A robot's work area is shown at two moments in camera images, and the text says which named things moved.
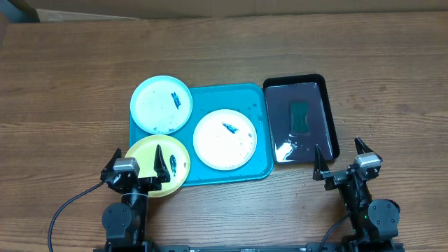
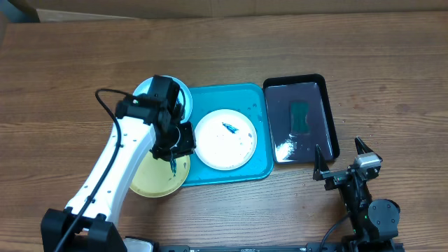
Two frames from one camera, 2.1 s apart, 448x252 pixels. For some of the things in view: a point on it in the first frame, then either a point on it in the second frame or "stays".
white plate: x=225 y=139 stays
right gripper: x=321 y=172 stays
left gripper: x=153 y=183 -> x=185 y=146
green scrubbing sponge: x=300 y=110 stays
